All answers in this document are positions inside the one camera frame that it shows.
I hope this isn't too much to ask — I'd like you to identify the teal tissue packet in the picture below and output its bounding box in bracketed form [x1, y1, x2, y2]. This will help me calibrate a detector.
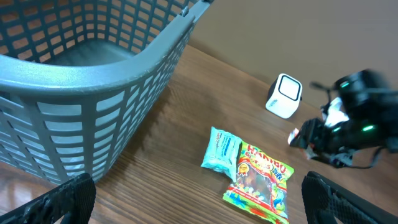
[201, 127, 242, 182]

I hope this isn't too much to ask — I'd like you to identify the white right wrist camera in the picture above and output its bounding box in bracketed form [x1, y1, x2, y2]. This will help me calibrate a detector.
[322, 97, 349, 127]

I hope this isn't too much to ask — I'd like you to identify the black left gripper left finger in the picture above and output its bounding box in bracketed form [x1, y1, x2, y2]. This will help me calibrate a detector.
[1, 173, 96, 224]

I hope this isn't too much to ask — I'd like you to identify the white barcode scanner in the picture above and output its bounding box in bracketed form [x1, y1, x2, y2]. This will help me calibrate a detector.
[265, 73, 303, 119]

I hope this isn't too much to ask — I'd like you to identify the small red white box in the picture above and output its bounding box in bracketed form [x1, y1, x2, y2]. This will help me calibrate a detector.
[287, 128, 317, 159]

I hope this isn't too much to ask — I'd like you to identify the black right camera cable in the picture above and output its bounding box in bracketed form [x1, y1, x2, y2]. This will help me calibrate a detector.
[309, 80, 386, 170]

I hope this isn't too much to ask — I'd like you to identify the grey plastic shopping basket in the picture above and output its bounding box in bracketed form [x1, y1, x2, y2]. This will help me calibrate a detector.
[1, 0, 211, 185]

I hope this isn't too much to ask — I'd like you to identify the Haribo gummy candy bag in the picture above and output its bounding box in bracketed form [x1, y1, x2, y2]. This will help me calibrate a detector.
[223, 142, 294, 224]

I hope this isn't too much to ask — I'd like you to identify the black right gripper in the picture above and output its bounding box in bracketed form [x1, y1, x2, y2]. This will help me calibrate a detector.
[299, 118, 354, 168]

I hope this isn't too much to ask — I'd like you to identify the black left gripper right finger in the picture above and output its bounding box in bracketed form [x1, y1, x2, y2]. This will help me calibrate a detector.
[302, 171, 397, 224]

